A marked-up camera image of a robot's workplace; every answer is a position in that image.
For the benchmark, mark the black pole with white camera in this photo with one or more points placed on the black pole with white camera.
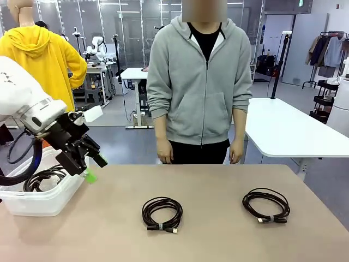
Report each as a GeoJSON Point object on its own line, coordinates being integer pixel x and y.
{"type": "Point", "coordinates": [280, 60]}

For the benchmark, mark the white partition panel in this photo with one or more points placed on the white partition panel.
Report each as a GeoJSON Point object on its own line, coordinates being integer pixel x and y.
{"type": "Point", "coordinates": [305, 41]}

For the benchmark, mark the black bags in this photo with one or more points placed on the black bags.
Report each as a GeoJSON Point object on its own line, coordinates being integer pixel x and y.
{"type": "Point", "coordinates": [265, 64]}

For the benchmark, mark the black utility cart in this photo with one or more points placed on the black utility cart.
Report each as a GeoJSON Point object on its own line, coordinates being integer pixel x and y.
{"type": "Point", "coordinates": [324, 101]}

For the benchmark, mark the white curved-edge table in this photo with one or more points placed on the white curved-edge table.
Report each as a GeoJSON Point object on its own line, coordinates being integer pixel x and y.
{"type": "Point", "coordinates": [286, 128]}

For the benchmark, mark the metal background workbench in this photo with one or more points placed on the metal background workbench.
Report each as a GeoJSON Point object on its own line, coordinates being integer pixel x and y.
{"type": "Point", "coordinates": [94, 69]}

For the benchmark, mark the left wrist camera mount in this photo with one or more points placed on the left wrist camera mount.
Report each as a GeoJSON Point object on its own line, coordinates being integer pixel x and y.
{"type": "Point", "coordinates": [92, 113]}

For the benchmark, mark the clothes rack with garments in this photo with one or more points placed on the clothes rack with garments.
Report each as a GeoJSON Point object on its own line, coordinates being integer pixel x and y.
{"type": "Point", "coordinates": [327, 49]}

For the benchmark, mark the background person in beige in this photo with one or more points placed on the background person in beige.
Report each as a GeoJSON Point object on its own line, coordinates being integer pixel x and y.
{"type": "Point", "coordinates": [42, 24]}

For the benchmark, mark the person's left hand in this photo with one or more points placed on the person's left hand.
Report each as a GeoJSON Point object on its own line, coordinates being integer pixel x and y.
{"type": "Point", "coordinates": [236, 151]}

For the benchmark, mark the person's right hand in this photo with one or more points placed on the person's right hand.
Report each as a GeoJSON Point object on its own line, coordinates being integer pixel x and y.
{"type": "Point", "coordinates": [165, 151]}

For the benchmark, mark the shoe rack with shoes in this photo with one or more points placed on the shoe rack with shoes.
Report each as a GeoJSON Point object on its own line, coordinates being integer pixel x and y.
{"type": "Point", "coordinates": [253, 71]}

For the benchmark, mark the clear plastic storage container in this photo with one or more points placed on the clear plastic storage container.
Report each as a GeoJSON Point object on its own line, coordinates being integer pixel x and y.
{"type": "Point", "coordinates": [41, 202]}

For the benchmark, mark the white device on stand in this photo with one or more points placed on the white device on stand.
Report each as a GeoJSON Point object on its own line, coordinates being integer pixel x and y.
{"type": "Point", "coordinates": [76, 32]}

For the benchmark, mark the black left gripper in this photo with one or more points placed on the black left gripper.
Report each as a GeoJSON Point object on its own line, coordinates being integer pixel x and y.
{"type": "Point", "coordinates": [68, 133]}

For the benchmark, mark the person in grey hoodie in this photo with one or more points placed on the person in grey hoodie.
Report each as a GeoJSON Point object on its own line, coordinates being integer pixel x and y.
{"type": "Point", "coordinates": [196, 82]}

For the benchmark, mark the grey step stool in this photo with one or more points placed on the grey step stool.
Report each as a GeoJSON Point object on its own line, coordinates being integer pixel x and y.
{"type": "Point", "coordinates": [94, 95]}

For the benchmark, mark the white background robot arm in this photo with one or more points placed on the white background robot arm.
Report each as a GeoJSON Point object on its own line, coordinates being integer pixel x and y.
{"type": "Point", "coordinates": [98, 49]}

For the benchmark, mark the person's left forearm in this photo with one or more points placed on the person's left forearm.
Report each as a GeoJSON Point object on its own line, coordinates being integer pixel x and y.
{"type": "Point", "coordinates": [238, 125]}

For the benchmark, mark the thin black tripod stand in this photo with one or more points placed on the thin black tripod stand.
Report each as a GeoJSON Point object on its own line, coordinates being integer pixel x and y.
{"type": "Point", "coordinates": [117, 54]}

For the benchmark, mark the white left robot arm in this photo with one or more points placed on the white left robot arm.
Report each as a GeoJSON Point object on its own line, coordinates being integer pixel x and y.
{"type": "Point", "coordinates": [16, 90]}

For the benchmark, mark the white standing desk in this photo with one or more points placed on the white standing desk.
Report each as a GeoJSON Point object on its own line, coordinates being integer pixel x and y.
{"type": "Point", "coordinates": [133, 73]}

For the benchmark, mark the person's right forearm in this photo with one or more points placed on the person's right forearm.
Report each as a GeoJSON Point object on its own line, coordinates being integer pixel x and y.
{"type": "Point", "coordinates": [162, 129]}

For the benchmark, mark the mannequin in yellow hoodie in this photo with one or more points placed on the mannequin in yellow hoodie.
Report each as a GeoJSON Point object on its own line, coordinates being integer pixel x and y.
{"type": "Point", "coordinates": [49, 60]}

